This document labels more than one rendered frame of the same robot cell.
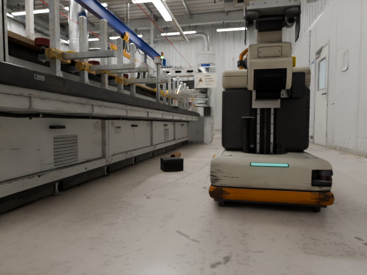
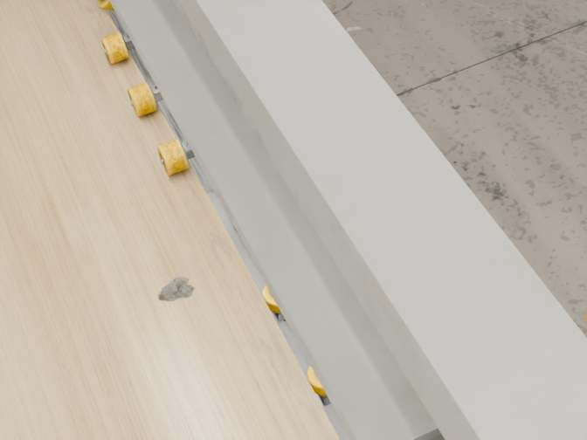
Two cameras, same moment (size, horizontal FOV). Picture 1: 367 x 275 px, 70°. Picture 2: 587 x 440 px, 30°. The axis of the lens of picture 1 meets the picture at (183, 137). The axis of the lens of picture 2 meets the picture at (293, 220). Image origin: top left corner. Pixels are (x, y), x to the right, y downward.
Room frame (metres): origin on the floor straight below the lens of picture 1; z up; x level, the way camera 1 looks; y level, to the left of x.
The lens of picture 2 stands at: (2.23, 0.98, 2.89)
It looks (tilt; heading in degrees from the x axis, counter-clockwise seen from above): 48 degrees down; 331
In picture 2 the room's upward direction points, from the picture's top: 9 degrees counter-clockwise
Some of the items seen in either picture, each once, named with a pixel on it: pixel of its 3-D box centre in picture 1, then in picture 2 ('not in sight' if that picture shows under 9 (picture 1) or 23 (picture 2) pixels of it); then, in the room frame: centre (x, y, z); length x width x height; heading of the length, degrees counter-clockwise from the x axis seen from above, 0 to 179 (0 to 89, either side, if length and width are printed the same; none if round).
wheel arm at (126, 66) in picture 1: (101, 67); not in sight; (1.62, 0.50, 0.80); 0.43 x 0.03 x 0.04; 78
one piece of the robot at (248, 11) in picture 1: (271, 19); not in sight; (1.38, -0.45, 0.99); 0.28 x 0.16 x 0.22; 78
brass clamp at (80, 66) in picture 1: (85, 67); not in sight; (1.63, 0.60, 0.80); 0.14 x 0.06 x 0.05; 168
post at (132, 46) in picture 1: (132, 71); not in sight; (2.34, 0.45, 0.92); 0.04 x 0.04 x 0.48; 78
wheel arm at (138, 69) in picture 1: (119, 71); not in sight; (1.87, 0.45, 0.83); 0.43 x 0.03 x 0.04; 78
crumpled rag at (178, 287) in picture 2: not in sight; (174, 286); (3.79, 0.46, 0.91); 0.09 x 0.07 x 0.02; 71
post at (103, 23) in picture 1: (104, 54); not in sight; (1.85, 0.55, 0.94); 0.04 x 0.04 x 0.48; 78
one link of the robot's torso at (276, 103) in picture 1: (278, 84); not in sight; (1.49, -0.54, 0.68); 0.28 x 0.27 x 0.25; 78
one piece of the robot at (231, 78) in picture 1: (263, 104); not in sight; (1.75, -0.53, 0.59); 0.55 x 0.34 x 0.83; 78
